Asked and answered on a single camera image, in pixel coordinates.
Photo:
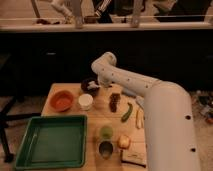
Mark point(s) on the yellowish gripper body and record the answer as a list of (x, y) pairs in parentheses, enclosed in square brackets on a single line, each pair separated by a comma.
[(104, 83)]

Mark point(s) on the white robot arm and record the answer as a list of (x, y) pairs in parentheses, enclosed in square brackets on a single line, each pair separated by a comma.
[(168, 120)]

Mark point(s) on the purple bowl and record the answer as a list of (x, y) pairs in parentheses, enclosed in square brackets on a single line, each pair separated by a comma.
[(84, 85)]

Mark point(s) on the orange bowl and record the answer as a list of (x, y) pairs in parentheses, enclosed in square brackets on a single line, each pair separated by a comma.
[(61, 101)]

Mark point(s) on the blue sponge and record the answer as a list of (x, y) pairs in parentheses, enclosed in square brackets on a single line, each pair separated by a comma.
[(128, 93)]

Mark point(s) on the white cup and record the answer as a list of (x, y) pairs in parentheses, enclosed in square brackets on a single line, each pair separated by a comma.
[(85, 101)]

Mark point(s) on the blue grey cloth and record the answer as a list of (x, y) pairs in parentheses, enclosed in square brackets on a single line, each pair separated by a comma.
[(140, 101)]

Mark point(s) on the green cup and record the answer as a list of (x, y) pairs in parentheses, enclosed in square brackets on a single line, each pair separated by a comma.
[(106, 132)]

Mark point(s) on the metal cup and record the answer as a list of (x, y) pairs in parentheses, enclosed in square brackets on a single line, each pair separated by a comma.
[(105, 149)]

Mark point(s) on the green plastic tray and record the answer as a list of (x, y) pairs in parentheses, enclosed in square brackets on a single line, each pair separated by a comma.
[(53, 142)]

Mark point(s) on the black chair base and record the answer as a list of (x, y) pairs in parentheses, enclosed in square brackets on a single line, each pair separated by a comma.
[(5, 117)]

